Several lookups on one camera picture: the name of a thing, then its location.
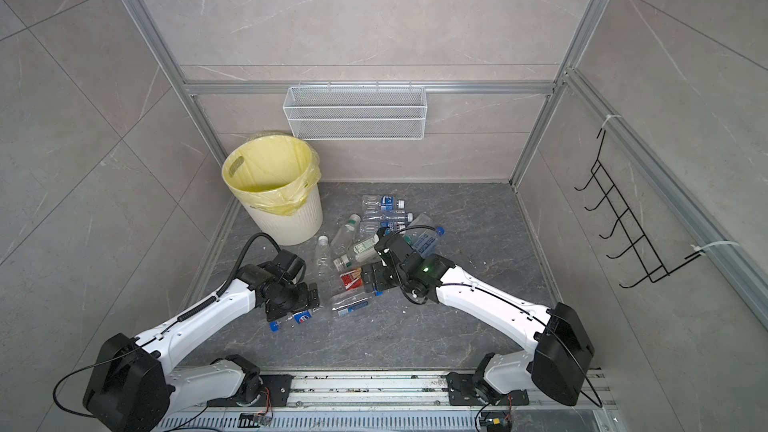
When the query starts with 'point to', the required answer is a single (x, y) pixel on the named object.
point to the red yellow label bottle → (352, 279)
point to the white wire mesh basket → (357, 112)
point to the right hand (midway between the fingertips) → (376, 269)
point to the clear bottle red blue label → (346, 307)
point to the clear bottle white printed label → (362, 254)
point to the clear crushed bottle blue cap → (385, 217)
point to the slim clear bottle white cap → (323, 263)
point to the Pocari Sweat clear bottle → (369, 230)
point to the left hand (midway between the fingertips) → (307, 299)
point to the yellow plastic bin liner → (274, 172)
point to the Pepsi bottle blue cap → (274, 326)
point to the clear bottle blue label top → (382, 203)
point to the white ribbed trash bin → (300, 230)
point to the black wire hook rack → (637, 242)
